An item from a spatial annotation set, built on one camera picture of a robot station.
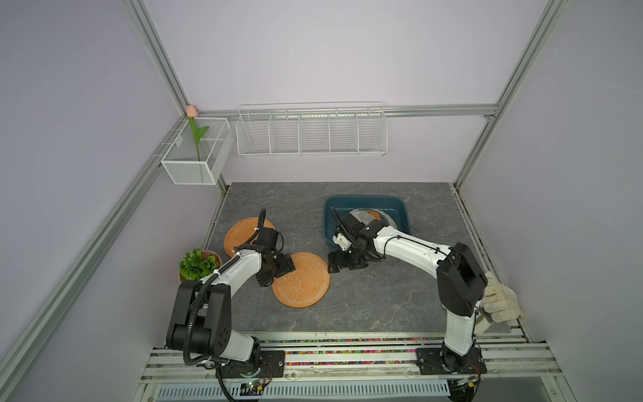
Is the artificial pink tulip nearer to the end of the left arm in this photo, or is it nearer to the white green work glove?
the end of the left arm

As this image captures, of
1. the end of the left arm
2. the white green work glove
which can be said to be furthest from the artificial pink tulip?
the white green work glove

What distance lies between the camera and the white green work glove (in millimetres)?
837
